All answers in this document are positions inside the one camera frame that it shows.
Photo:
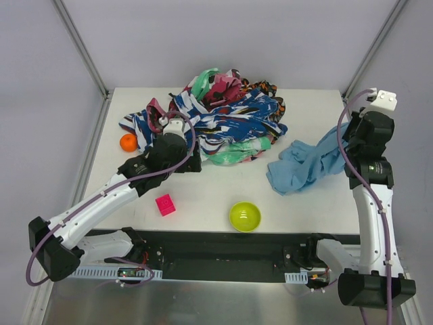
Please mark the right aluminium frame post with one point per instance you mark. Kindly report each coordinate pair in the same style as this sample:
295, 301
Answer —
385, 29

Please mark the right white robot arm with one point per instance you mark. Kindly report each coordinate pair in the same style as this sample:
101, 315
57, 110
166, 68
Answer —
376, 279

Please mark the light blue cloth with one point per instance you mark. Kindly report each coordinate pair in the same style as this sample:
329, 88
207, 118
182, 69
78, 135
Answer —
301, 165

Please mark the blue patterned cloth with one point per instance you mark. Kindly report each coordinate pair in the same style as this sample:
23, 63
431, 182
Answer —
251, 117

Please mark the aluminium frame post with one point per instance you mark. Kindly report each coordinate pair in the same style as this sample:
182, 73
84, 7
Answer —
385, 29
80, 46

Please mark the left aluminium frame post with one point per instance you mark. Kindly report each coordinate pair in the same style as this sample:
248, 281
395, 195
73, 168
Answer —
80, 46

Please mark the pink cube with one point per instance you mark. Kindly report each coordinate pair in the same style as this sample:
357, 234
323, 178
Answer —
165, 205

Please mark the orange black patterned cloth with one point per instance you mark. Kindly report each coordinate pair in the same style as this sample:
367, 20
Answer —
271, 91

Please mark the lime green bowl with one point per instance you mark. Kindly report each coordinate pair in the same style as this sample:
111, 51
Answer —
245, 217

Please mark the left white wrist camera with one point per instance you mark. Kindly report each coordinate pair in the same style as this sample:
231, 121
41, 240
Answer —
172, 125

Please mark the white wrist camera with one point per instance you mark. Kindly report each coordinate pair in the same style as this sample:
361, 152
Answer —
172, 125
381, 101

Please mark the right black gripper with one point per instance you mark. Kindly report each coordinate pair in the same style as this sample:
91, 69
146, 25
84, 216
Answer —
352, 134

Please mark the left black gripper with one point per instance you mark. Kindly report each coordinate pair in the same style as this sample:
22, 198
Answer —
192, 160

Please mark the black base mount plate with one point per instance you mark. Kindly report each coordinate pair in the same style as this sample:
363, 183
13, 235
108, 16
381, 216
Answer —
224, 256

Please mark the pink green patterned cloth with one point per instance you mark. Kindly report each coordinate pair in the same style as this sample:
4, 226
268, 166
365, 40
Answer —
214, 88

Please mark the orange ball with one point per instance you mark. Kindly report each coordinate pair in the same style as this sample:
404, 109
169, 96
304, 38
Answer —
128, 143

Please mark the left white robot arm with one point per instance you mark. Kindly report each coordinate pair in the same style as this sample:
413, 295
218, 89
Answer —
61, 244

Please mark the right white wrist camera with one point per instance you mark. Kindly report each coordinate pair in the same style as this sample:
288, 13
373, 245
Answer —
381, 101

